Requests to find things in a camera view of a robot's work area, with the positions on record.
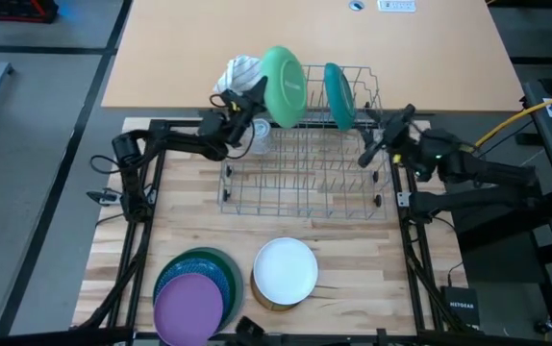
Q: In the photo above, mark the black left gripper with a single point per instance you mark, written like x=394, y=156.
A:
x=240, y=115

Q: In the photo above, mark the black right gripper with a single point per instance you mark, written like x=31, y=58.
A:
x=398, y=141

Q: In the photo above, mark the light green plate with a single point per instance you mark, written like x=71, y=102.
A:
x=283, y=86

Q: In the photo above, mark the teal plate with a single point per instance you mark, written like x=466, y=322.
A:
x=339, y=96

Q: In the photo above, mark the white plate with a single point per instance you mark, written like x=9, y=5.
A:
x=285, y=271

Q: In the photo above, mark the dark green plate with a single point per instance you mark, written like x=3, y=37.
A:
x=230, y=279

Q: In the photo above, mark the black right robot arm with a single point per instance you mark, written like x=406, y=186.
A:
x=487, y=173

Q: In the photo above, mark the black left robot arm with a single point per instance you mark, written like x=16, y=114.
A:
x=180, y=141

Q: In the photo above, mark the white striped cloth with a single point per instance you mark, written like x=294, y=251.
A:
x=237, y=74

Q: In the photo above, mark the clear drinking glass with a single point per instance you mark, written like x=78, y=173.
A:
x=260, y=137

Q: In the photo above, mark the tan wooden desk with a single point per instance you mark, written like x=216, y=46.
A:
x=314, y=33

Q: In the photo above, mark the white power outlet strip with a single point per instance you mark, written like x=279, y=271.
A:
x=396, y=6

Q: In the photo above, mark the red and black toolbox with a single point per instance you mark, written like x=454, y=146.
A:
x=16, y=9

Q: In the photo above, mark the black Netgear network switch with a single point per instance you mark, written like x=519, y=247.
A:
x=461, y=307

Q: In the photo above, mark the black aluminium table frame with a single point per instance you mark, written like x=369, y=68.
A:
x=333, y=340

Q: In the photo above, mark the black table-level camera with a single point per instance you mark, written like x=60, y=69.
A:
x=249, y=331

